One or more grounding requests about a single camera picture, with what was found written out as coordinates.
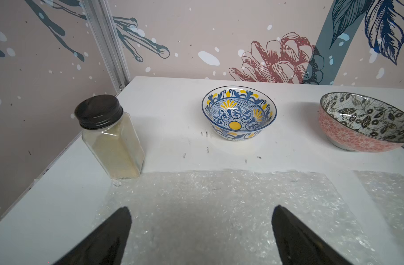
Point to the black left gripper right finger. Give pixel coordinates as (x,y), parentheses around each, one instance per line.
(298,244)

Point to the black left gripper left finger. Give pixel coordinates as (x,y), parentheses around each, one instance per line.
(103,246)

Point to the bubble wrap sheet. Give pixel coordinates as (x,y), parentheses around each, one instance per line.
(224,217)
(387,192)

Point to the glass jar black lid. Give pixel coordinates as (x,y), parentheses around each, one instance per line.
(110,135)

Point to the pink floral leaf bowl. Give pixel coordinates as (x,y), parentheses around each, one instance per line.
(359,123)

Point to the blue yellow patterned bowl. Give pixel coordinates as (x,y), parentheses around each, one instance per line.
(238,113)

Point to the aluminium frame post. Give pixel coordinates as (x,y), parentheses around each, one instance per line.
(105,33)

